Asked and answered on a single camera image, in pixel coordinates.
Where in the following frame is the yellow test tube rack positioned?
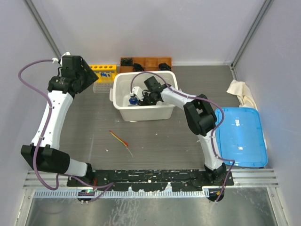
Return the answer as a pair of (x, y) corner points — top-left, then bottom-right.
(90, 65), (117, 83)

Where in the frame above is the white plastic tub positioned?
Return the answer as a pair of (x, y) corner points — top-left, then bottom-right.
(110, 72), (174, 121)

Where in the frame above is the red yellow stick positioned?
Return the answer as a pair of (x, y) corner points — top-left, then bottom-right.
(109, 130), (128, 147)

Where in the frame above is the clear plastic pipette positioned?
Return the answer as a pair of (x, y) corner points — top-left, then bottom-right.
(89, 134), (94, 159)

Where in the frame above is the blue plastic lid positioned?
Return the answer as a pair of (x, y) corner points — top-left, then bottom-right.
(216, 107), (268, 168)

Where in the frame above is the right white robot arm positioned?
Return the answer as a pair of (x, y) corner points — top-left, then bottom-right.
(139, 76), (227, 186)

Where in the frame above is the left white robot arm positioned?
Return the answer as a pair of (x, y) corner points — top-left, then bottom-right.
(21, 53), (98, 186)

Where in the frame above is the clear well plate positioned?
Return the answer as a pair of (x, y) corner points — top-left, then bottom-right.
(93, 82), (113, 93)

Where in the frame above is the rolled tie blue pattern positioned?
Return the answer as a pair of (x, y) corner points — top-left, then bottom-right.
(158, 63), (172, 71)

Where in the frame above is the wooden compartment tray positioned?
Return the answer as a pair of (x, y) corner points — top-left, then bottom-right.
(119, 56), (173, 73)

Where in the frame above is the rolled tie orange pattern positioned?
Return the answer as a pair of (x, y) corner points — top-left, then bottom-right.
(133, 63), (145, 72)

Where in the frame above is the rolled tie top left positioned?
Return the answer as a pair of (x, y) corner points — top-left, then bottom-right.
(120, 57), (133, 67)

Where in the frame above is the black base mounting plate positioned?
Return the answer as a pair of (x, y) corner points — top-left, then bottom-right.
(68, 168), (235, 192)

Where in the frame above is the cream cloth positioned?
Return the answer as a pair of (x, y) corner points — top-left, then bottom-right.
(227, 80), (258, 110)

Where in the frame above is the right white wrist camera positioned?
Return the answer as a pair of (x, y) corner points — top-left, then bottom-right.
(130, 86), (144, 100)

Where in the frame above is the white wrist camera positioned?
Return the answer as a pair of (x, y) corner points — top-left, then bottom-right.
(130, 86), (144, 100)
(52, 52), (71, 65)

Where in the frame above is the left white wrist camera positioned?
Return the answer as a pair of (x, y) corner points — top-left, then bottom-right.
(52, 52), (71, 65)

